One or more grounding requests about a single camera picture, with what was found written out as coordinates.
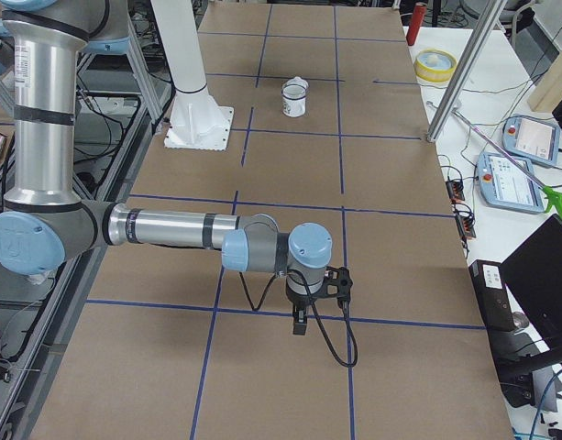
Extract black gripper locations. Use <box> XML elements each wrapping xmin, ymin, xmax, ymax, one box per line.
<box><xmin>287</xmin><ymin>290</ymin><xmax>311</xmax><ymax>336</ymax></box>

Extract clear plastic funnel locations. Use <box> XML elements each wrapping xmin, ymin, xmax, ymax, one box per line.
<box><xmin>281</xmin><ymin>76</ymin><xmax>309</xmax><ymax>100</ymax></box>

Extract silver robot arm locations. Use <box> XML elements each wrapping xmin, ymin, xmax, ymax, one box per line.
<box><xmin>0</xmin><ymin>1</ymin><xmax>332</xmax><ymax>335</ymax></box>

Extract black computer box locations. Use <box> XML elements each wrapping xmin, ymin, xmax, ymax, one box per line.
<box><xmin>469</xmin><ymin>259</ymin><xmax>530</xmax><ymax>332</ymax></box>

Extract white enamel mug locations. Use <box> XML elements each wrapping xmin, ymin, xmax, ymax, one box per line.
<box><xmin>281</xmin><ymin>95</ymin><xmax>307</xmax><ymax>117</ymax></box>

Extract near teach pendant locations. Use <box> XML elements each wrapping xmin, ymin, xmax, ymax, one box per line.
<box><xmin>477</xmin><ymin>151</ymin><xmax>545</xmax><ymax>214</ymax></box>

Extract teach pendant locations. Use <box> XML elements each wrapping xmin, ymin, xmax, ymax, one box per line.
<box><xmin>502</xmin><ymin>115</ymin><xmax>559</xmax><ymax>167</ymax></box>
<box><xmin>477</xmin><ymin>151</ymin><xmax>545</xmax><ymax>214</ymax></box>

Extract black monitor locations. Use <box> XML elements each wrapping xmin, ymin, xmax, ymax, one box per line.
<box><xmin>501</xmin><ymin>214</ymin><xmax>562</xmax><ymax>347</ymax></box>

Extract yellow tape roll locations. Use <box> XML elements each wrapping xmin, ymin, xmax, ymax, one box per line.
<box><xmin>413</xmin><ymin>49</ymin><xmax>457</xmax><ymax>83</ymax></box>

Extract far teach pendant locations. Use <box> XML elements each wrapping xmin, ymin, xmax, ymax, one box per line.
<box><xmin>502</xmin><ymin>115</ymin><xmax>559</xmax><ymax>167</ymax></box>

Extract red cylinder can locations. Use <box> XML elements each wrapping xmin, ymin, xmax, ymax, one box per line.
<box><xmin>406</xmin><ymin>2</ymin><xmax>427</xmax><ymax>46</ymax></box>

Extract wooden beam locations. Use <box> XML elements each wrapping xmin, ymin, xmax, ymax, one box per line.
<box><xmin>528</xmin><ymin>51</ymin><xmax>562</xmax><ymax>113</ymax></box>

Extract black camera cable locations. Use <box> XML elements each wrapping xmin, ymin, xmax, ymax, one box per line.
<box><xmin>237</xmin><ymin>268</ymin><xmax>358</xmax><ymax>367</ymax></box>

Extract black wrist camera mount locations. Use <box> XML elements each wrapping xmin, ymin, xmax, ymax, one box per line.
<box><xmin>313</xmin><ymin>266</ymin><xmax>353</xmax><ymax>309</ymax></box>

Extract white camera pedestal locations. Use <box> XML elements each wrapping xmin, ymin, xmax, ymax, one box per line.
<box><xmin>151</xmin><ymin>0</ymin><xmax>234</xmax><ymax>151</ymax></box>

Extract aluminium frame post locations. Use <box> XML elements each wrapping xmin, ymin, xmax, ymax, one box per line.
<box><xmin>426</xmin><ymin>0</ymin><xmax>506</xmax><ymax>142</ymax></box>

